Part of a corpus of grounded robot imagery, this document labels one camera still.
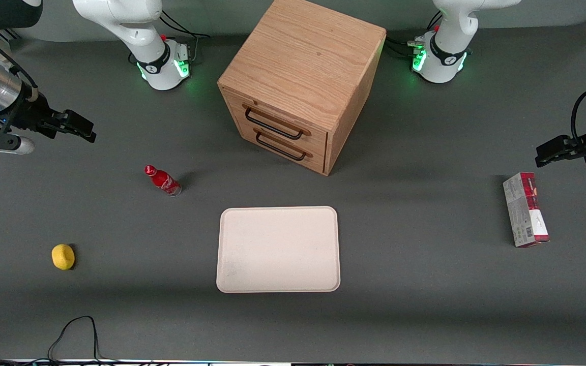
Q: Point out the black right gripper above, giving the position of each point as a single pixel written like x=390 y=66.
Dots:
x=35 y=113

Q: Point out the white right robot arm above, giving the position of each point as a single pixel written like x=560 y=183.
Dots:
x=120 y=25

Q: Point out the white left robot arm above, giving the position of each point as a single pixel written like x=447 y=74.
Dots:
x=450 y=30

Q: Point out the wooden drawer cabinet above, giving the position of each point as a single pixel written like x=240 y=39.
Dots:
x=308 y=56

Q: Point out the red and grey carton box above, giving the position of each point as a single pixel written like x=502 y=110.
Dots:
x=524 y=211

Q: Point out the red cola bottle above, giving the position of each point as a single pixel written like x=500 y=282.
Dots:
x=163 y=180

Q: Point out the yellow lemon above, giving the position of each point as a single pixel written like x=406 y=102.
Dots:
x=62 y=256

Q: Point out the beige plastic tray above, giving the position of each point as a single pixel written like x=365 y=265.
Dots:
x=277 y=249

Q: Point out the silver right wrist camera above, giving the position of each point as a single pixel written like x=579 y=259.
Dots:
x=16 y=145

